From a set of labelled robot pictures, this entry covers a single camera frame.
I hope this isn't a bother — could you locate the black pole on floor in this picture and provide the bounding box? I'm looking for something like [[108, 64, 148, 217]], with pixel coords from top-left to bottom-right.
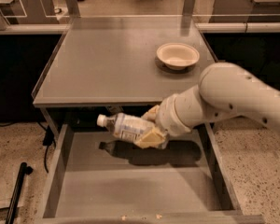
[[5, 162, 34, 224]]

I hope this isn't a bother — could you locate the clear acrylic barrier panel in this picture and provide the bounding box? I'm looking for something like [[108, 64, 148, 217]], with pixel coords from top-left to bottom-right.
[[0, 0, 280, 32]]

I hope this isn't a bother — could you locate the grey cabinet table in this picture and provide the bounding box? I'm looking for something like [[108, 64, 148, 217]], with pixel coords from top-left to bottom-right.
[[34, 15, 215, 134]]

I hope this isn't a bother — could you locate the black power cable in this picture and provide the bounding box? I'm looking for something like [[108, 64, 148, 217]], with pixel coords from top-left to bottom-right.
[[36, 120, 58, 174]]

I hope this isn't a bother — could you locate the white paper bowl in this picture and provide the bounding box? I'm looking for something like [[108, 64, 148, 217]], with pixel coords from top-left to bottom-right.
[[156, 43, 200, 70]]

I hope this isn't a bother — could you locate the grey background desk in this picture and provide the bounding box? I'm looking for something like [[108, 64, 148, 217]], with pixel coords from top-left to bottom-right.
[[0, 0, 58, 24], [210, 0, 280, 23]]

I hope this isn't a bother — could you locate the grey open top drawer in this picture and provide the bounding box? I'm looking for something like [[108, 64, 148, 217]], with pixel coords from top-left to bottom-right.
[[35, 124, 265, 224]]

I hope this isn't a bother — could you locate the blue plastic bottle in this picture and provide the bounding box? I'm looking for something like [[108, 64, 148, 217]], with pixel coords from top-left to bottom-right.
[[97, 113, 157, 144]]

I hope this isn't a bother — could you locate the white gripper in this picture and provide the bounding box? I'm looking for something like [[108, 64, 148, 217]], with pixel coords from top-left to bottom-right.
[[134, 94, 191, 148]]

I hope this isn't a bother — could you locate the grey background desk left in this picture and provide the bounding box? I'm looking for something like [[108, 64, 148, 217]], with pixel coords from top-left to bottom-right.
[[0, 0, 58, 24]]

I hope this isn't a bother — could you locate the grey background desk right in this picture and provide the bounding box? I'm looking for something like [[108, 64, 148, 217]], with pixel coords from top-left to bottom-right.
[[210, 0, 280, 23]]

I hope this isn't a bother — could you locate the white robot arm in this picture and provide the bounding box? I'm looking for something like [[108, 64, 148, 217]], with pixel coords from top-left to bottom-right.
[[134, 63, 280, 148]]

